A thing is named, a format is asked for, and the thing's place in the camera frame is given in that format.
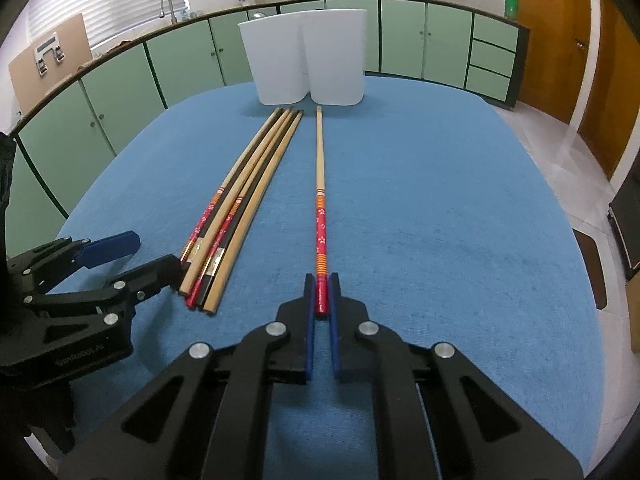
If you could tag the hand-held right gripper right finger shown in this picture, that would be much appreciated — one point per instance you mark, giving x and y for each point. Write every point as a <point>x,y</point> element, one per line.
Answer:
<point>334,337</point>

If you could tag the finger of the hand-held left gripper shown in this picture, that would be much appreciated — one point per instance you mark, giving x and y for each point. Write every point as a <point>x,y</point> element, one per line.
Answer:
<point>110,247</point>
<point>150,275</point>

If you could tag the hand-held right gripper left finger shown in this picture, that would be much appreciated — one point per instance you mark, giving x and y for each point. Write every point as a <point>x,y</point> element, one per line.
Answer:
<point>310,332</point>

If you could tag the plain wooden chopstick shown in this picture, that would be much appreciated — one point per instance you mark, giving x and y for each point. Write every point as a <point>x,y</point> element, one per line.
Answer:
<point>200,265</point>

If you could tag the red floral chopstick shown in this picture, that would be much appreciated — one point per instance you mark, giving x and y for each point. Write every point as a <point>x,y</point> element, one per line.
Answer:
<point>318,160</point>
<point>226,220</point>
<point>202,221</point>

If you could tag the black chopstick gold band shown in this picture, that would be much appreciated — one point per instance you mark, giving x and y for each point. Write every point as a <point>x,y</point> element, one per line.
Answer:
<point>237,177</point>

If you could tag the white double utensil holder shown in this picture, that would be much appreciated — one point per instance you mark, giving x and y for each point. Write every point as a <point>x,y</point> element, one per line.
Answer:
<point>300,60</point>

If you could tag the blue tablecloth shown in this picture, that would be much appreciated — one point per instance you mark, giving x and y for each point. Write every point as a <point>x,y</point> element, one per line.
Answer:
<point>425,210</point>

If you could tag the green kitchen base cabinets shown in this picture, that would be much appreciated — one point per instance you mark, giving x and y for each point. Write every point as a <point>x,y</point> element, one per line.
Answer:
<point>125,85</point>

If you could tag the cardboard sheet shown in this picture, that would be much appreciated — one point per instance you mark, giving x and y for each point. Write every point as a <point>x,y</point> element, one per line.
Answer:
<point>30,87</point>

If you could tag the metal sink faucet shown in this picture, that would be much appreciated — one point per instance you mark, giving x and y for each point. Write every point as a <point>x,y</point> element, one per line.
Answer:
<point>171,7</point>

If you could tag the clear plastic containers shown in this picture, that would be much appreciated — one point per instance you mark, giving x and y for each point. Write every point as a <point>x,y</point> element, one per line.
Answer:
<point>195,12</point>

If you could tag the black display cabinet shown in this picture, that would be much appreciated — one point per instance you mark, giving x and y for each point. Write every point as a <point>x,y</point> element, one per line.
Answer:
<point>627,240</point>

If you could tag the wooden door with knob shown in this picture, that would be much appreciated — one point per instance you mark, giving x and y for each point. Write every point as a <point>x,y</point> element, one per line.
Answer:
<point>550,35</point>

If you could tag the green bottle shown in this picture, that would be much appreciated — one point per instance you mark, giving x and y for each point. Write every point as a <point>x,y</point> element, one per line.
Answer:
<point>511,5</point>

